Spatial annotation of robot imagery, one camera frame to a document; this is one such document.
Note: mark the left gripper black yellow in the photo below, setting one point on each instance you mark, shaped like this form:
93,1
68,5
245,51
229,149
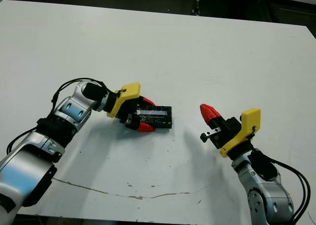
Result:
126,94

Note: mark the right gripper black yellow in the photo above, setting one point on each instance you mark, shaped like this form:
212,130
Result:
250,123

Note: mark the shiny black box lid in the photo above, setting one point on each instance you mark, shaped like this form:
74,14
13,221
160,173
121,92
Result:
160,119

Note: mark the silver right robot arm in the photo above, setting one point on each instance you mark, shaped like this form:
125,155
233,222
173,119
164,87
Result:
266,198

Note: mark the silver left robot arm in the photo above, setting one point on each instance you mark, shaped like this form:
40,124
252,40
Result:
24,161

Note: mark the black chair leg with caster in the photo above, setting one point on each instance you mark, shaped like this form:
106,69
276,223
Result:
196,9

